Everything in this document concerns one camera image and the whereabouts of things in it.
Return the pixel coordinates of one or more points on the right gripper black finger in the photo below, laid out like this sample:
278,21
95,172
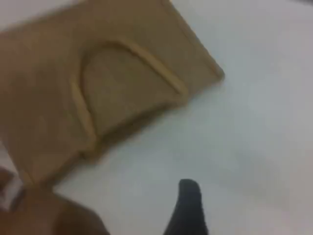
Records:
189,210

